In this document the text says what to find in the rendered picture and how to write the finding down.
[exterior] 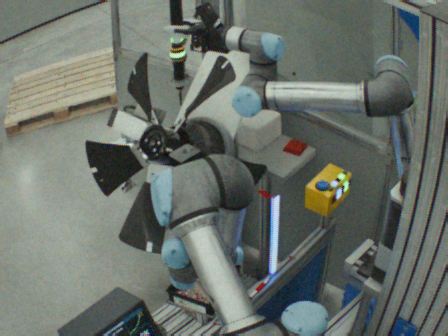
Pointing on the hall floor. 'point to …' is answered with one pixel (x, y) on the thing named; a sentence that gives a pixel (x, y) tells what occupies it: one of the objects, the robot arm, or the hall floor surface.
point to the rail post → (324, 270)
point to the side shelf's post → (265, 227)
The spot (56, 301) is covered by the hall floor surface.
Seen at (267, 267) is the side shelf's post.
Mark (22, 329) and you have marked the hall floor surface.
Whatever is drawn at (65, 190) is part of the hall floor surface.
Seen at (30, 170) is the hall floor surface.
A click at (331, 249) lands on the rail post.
